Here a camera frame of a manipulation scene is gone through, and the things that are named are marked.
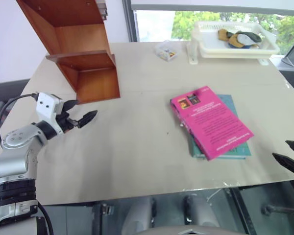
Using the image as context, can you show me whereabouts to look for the dark grey bench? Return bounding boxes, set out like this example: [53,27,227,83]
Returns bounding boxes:
[0,78,30,145]

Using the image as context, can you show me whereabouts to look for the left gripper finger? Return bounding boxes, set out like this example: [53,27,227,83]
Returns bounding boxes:
[62,99,79,114]
[76,110,98,129]

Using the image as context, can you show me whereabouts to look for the small clear plastic box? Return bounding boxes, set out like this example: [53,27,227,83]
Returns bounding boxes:
[154,40,180,63]

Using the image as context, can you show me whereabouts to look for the black floor stand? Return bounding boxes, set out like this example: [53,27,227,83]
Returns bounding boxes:
[260,202,294,216]

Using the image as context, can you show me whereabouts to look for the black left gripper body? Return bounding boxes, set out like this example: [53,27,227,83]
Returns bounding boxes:
[55,111,79,134]

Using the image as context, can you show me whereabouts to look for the white plastic basket stand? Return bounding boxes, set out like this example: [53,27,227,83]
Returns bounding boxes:
[186,42,270,66]

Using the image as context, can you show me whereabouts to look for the brown wooden bookshelf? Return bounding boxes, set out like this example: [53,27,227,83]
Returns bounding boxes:
[16,0,121,105]

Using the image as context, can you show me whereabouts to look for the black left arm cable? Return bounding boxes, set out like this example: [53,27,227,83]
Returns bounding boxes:
[0,93,39,147]

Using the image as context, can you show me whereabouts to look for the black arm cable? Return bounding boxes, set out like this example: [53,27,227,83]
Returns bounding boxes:
[36,201,55,235]
[0,93,39,147]

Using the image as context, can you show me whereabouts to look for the dark green cloth piece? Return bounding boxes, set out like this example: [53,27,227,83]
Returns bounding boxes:
[234,30,263,44]

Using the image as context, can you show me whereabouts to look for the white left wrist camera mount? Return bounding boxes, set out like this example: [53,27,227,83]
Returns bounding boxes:
[36,92,65,134]

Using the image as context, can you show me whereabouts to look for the grey stacked boards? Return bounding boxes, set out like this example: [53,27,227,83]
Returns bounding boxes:
[96,0,109,21]

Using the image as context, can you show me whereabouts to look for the white plastic basket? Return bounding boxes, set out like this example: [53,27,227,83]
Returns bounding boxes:
[191,20,281,59]

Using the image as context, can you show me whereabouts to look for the teal book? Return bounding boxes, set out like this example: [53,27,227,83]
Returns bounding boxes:
[189,94,252,160]

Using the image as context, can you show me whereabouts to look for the black lower arm cable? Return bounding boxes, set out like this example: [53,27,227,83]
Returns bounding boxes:
[36,201,55,235]

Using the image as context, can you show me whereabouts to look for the white roller blind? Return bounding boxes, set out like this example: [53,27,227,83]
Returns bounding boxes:
[131,0,294,18]

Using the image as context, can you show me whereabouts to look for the dark window frame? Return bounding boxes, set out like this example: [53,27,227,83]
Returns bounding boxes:
[122,0,141,44]

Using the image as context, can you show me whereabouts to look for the tan cloth piece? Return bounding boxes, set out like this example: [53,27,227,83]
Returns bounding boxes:
[217,28,233,43]

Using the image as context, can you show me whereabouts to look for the pink book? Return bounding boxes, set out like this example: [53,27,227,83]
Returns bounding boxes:
[170,85,255,162]

